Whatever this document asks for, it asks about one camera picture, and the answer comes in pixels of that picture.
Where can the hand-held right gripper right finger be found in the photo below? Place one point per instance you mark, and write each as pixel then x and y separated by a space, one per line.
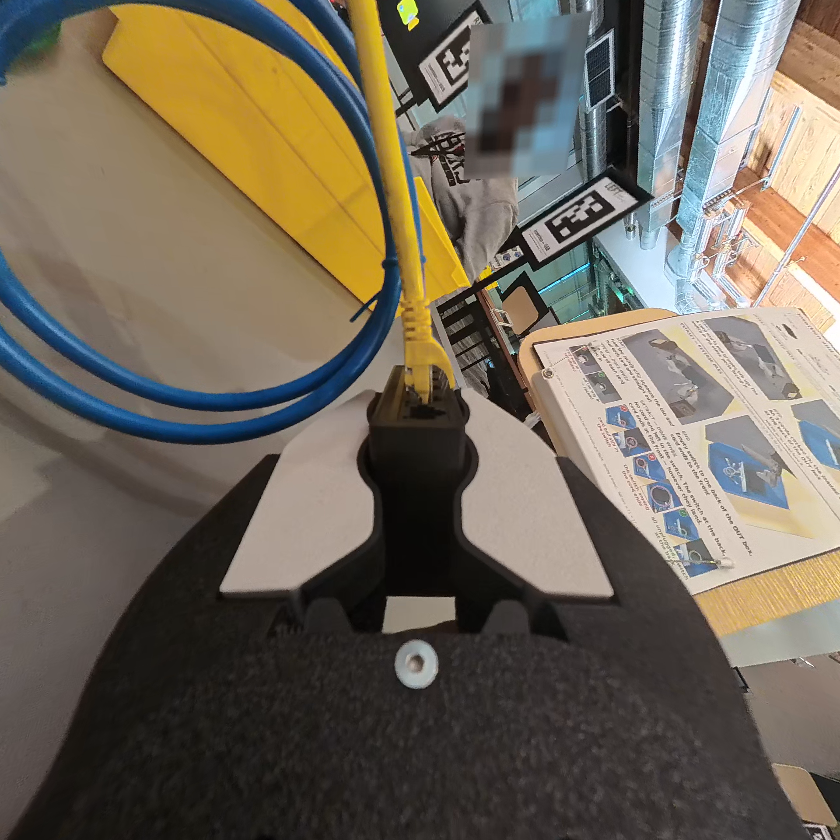
pixel 531 525

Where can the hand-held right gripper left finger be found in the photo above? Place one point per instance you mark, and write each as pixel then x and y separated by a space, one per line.
pixel 302 525

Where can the black network switch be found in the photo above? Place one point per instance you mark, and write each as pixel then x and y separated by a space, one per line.
pixel 420 499

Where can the yellow storage bin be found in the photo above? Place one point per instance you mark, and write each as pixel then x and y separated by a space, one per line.
pixel 262 144

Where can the printed instruction sheet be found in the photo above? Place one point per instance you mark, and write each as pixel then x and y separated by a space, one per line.
pixel 689 459

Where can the black wooden chair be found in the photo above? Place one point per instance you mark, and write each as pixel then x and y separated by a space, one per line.
pixel 522 305

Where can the instruction sheet on board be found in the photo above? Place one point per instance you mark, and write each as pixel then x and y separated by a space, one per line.
pixel 754 600

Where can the metal ventilation duct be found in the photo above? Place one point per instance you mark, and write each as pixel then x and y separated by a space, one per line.
pixel 663 79
pixel 735 98

